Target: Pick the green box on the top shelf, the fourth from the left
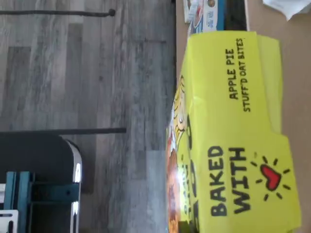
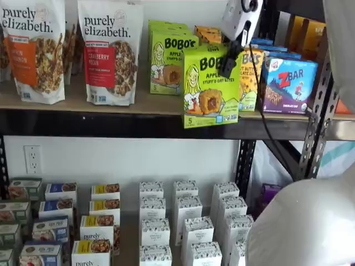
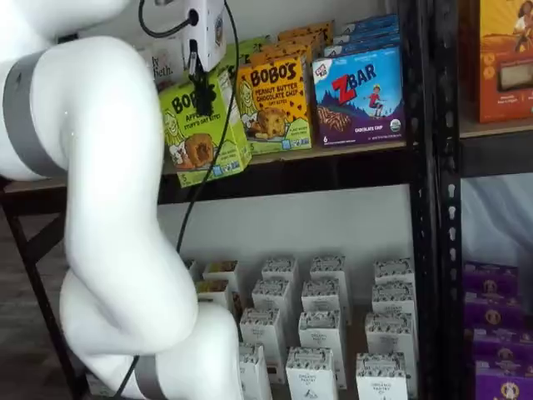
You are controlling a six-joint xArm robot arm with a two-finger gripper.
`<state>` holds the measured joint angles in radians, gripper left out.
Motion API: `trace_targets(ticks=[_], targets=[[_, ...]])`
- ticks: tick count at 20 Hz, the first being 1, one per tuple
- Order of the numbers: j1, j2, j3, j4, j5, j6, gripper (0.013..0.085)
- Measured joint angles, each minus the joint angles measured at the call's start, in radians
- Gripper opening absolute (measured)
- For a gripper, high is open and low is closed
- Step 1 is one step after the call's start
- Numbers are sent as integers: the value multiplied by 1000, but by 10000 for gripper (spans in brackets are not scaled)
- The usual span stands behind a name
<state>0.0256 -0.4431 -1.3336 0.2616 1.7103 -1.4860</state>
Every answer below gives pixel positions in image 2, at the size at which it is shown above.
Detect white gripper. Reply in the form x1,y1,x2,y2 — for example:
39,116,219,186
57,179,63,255
217,0,263,79

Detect green Bobo's apple pie box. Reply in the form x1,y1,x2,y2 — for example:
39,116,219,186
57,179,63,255
148,19,189,29
149,32,200,95
149,26,195,37
181,44,244,129

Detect blue ZBar chocolate chip box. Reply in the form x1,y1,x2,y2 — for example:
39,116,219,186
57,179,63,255
259,44,288,53
260,57,319,114
251,37,274,47
265,51,302,60

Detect yellow Bobo's oat bites box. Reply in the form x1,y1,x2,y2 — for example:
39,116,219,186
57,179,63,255
238,48,265,112
194,25,223,45

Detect mustard yellow cardboard box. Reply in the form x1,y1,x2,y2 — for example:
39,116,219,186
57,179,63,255
302,19,327,60
285,15,307,53

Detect orange cardboard food box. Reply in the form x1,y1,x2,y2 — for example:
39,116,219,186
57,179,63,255
334,98,353,115

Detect light wooden shelf board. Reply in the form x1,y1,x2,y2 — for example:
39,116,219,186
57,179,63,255
0,66,310,120
332,112,355,121

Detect black metal shelf rack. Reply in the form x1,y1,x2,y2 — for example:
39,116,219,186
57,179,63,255
0,0,333,203
310,113,355,178

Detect white Organic Pantry box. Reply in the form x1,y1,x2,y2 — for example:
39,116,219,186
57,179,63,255
181,216,215,246
174,180,199,198
212,182,240,200
230,240,249,266
175,195,203,222
184,242,223,266
139,181,164,200
221,214,255,244
141,218,171,247
140,197,166,221
139,245,173,266
216,196,248,219

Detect purple food box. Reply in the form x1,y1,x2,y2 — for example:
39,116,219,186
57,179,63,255
262,182,282,196
254,192,278,219

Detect yellow-label Purely Elizabeth box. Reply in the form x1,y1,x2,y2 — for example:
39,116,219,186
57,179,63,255
71,239,111,266
80,214,115,242
91,183,120,201
89,198,121,219

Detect red-label Purely Elizabeth granola bag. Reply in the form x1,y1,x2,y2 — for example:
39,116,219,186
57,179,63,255
77,0,144,106

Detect white plastic sheet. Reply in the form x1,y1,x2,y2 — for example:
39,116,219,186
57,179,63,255
251,140,355,192

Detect white granola bag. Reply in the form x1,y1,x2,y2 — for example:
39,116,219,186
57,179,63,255
62,22,85,85

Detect orange-label Purely Elizabeth granola bag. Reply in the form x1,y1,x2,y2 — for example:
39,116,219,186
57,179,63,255
0,0,67,105

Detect white patterned small boxes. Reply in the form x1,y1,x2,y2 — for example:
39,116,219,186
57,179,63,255
0,177,250,266

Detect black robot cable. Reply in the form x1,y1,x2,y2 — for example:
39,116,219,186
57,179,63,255
248,41,295,181

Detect white wall power outlet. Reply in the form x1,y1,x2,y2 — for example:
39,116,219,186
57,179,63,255
24,145,42,175

